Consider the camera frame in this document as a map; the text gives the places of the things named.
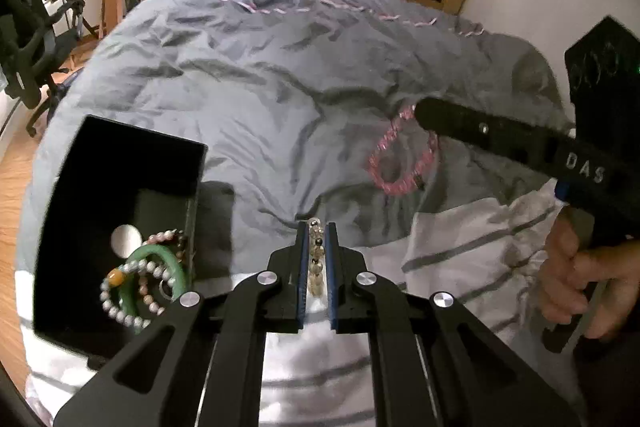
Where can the person's right hand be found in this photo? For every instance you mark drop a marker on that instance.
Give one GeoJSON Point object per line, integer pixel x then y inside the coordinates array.
{"type": "Point", "coordinates": [565, 277]}

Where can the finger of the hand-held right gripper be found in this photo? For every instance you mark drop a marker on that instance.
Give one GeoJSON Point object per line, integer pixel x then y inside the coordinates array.
{"type": "Point", "coordinates": [475, 127]}

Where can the grey duvet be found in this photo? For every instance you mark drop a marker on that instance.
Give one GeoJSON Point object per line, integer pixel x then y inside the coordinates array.
{"type": "Point", "coordinates": [250, 82]}

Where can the black box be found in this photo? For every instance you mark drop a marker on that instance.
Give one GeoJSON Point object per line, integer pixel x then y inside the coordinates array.
{"type": "Point", "coordinates": [100, 167]}

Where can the green jade bangle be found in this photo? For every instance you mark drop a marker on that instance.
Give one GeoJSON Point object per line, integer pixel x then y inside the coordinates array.
{"type": "Point", "coordinates": [150, 254]}

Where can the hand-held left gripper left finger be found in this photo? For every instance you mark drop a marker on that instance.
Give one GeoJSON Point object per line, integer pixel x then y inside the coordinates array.
{"type": "Point", "coordinates": [301, 277]}

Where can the white grey striped blanket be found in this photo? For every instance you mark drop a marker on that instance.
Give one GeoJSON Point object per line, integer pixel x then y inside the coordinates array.
{"type": "Point", "coordinates": [475, 247]}

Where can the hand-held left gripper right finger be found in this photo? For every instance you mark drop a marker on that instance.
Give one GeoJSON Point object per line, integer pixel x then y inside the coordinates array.
{"type": "Point", "coordinates": [331, 277]}

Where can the black office chair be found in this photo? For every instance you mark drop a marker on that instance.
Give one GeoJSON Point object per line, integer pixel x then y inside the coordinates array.
{"type": "Point", "coordinates": [25, 37]}

